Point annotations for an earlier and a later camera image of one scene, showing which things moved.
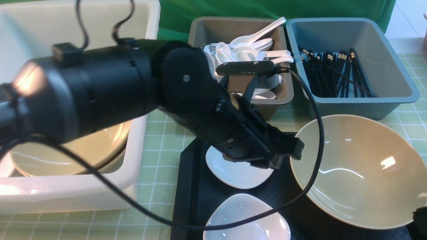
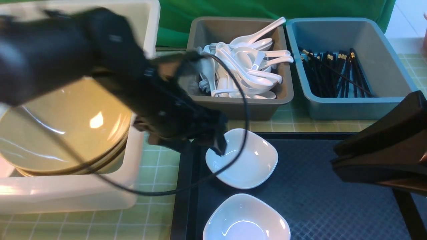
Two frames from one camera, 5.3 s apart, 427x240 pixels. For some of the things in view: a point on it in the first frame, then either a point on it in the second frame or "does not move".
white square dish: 237,207 does not move
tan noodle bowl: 370,177 to 81,128
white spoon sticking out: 246,40 does not move
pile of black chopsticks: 330,75 does not move
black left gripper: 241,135 to 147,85
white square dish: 237,175 does not move
